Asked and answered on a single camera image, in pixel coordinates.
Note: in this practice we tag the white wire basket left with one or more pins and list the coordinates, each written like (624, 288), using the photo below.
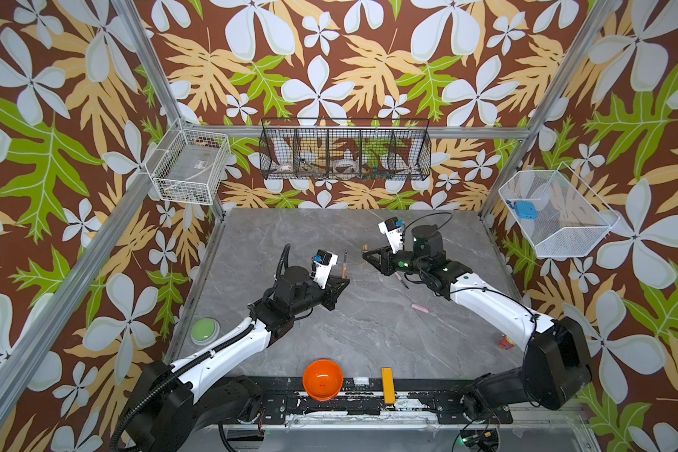
(188, 165)

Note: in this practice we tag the aluminium left corner post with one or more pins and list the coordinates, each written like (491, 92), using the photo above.
(127, 12)

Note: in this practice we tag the blue object in basket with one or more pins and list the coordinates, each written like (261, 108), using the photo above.
(525, 210)

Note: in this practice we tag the yellow block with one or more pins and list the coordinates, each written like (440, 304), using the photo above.
(388, 386)

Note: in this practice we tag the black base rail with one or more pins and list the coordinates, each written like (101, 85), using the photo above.
(419, 403)

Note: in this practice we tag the black wire basket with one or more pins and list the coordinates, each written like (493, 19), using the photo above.
(329, 148)

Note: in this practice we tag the white wire basket right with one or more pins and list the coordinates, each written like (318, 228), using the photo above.
(573, 218)

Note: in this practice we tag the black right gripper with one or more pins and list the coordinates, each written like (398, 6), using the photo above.
(390, 260)

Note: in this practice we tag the green push button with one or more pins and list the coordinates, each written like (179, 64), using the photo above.
(204, 332)

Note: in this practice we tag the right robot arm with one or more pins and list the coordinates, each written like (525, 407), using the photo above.
(556, 363)

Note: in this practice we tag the white wire basket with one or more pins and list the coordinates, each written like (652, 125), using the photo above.
(573, 218)
(188, 165)

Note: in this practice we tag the brown pen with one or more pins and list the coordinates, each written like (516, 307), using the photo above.
(345, 265)

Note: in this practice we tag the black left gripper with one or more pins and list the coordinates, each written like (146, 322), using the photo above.
(331, 292)

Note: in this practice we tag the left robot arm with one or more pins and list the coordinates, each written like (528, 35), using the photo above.
(173, 400)

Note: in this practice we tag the orange bowl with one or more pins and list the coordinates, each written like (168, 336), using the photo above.
(323, 380)

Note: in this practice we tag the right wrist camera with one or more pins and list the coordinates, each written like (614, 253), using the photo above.
(393, 230)

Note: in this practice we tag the small red yellow toy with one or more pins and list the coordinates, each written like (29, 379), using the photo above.
(505, 343)

